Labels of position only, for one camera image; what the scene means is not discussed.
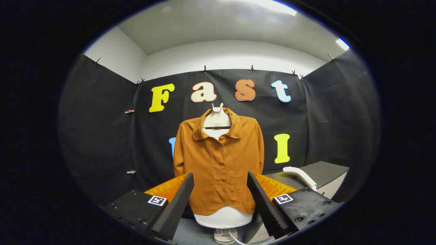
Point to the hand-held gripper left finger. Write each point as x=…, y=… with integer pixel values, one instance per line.
x=177, y=207

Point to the row of black cloth clips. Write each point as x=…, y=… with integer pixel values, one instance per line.
x=205, y=69

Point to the brown button-up shirt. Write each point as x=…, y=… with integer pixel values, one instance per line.
x=218, y=170

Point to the long ceiling light panel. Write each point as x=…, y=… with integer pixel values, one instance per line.
x=279, y=8

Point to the small ceiling light panel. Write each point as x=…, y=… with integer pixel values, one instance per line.
x=342, y=44

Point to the white garment steamer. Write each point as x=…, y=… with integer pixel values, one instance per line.
x=299, y=173

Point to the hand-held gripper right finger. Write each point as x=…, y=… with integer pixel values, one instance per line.
x=267, y=211

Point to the white garment form stand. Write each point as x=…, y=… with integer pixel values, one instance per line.
x=217, y=119

